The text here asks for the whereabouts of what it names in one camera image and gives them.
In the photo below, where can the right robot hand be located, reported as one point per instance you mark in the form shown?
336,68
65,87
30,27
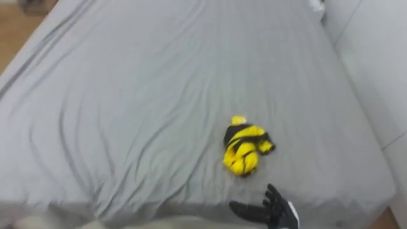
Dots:
277,211

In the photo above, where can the grey bed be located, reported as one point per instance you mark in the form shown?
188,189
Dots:
143,105

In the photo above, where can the yellow and black cloth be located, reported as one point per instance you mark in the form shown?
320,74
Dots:
243,148

